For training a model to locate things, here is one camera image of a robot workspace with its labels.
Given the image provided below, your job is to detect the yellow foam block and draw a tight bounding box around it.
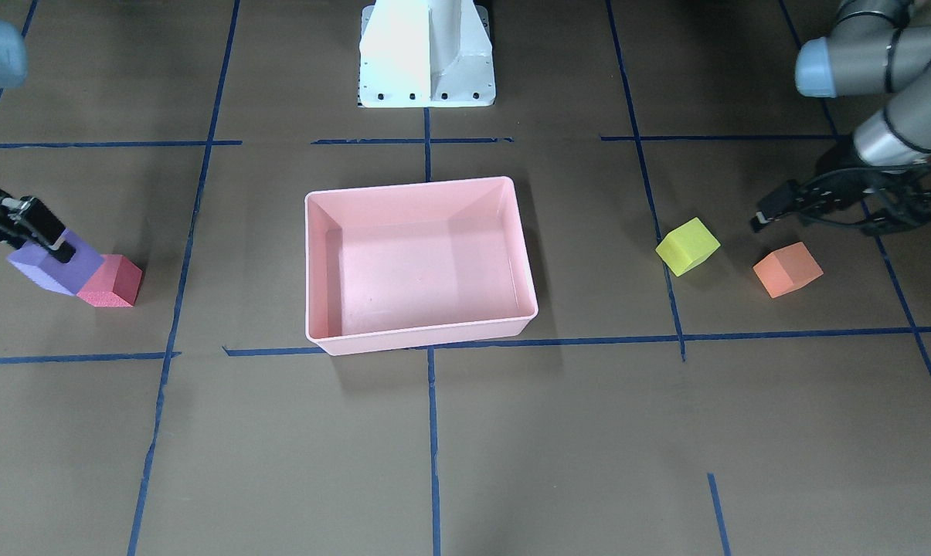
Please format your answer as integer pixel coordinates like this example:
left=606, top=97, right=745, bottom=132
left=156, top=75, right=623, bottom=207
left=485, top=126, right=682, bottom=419
left=655, top=217, right=722, bottom=276

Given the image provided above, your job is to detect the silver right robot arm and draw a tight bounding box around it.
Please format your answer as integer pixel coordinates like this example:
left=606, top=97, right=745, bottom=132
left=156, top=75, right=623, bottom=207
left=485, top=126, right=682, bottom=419
left=0, top=20, right=76, bottom=263

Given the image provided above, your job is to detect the pink plastic bin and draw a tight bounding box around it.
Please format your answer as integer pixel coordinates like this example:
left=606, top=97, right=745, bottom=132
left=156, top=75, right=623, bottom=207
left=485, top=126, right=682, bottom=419
left=304, top=176, right=539, bottom=356

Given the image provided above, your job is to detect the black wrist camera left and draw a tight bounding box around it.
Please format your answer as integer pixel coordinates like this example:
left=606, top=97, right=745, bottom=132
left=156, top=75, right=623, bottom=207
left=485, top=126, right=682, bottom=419
left=749, top=180, right=802, bottom=233

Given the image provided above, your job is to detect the red foam block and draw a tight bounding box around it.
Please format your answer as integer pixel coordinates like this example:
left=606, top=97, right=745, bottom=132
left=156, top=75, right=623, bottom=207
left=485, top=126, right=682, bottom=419
left=77, top=254, right=144, bottom=307

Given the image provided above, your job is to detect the purple foam block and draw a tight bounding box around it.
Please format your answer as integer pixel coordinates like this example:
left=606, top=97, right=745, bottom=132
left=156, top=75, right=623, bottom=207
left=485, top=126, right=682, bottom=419
left=6, top=229, right=104, bottom=296

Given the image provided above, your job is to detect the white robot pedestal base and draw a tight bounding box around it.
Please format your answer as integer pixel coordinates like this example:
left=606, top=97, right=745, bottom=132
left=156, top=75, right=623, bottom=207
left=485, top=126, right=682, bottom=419
left=357, top=1, right=497, bottom=109

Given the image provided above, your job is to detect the orange foam block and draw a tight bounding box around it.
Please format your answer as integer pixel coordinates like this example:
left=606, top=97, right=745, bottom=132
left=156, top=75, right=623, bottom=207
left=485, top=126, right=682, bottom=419
left=753, top=242, right=824, bottom=299

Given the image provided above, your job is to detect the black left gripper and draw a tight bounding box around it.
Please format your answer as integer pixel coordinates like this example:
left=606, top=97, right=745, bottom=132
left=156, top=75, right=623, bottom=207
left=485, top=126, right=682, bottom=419
left=797, top=138, right=931, bottom=236

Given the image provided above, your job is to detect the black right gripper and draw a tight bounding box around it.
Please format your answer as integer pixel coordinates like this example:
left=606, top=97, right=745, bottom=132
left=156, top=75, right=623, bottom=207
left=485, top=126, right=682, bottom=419
left=0, top=189, right=76, bottom=264

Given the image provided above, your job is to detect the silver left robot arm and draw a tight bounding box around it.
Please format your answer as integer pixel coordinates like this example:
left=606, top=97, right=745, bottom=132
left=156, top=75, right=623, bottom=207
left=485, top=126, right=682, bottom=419
left=783, top=1, right=931, bottom=236

